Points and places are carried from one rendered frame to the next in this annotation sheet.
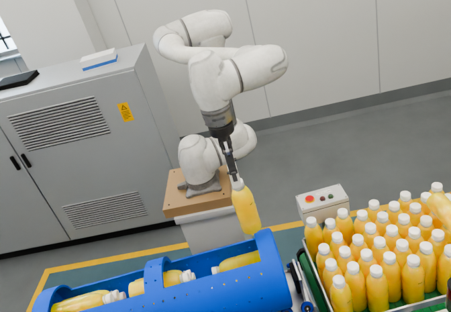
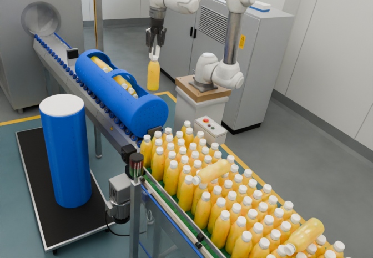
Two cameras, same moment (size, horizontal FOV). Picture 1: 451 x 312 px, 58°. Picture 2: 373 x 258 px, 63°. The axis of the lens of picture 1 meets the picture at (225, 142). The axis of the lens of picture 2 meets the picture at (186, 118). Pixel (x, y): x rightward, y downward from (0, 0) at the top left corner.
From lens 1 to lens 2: 1.38 m
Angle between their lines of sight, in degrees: 39
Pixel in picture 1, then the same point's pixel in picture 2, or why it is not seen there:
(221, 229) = (187, 112)
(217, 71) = not seen: outside the picture
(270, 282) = (130, 109)
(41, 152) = (202, 34)
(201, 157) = (203, 66)
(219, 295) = (116, 96)
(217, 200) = (192, 93)
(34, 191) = (189, 52)
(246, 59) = not seen: outside the picture
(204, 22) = not seen: outside the picture
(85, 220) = not seen: hidden behind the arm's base
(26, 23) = not seen: outside the picture
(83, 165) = not seen: hidden behind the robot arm
